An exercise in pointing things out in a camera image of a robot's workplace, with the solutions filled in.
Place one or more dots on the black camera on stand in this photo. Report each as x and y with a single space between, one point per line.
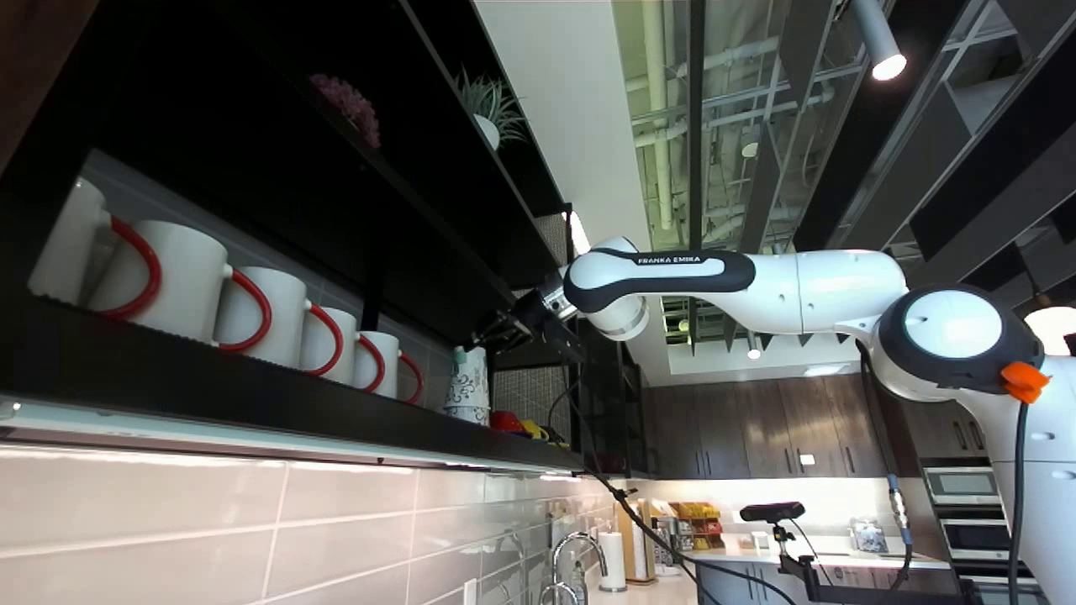
782 515

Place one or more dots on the white ceiling spotlight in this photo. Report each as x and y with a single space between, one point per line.
877 41

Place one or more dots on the built-in oven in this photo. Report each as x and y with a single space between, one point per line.
975 535

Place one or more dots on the white paper towel roll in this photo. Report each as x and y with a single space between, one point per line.
612 564

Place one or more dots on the red and yellow fruit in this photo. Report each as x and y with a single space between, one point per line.
516 426

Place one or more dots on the green potted plant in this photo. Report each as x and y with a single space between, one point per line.
491 109

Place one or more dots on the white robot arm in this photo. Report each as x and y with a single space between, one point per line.
943 345

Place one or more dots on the white mug at far left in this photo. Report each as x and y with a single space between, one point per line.
70 248

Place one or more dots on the chrome kitchen faucet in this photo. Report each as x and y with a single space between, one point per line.
543 564

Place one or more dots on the wooden box on counter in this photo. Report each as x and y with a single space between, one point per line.
635 545

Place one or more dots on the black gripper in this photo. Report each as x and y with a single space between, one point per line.
530 317

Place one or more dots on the purple flower decoration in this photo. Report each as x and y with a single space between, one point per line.
350 107

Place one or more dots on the large white mug red handle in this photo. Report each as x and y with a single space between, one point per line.
163 277

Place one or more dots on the patterned white cup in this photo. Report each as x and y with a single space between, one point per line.
468 392

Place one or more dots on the yellow items on counter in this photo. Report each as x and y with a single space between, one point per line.
701 525

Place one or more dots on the black wall shelf unit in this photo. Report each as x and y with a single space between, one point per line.
213 103

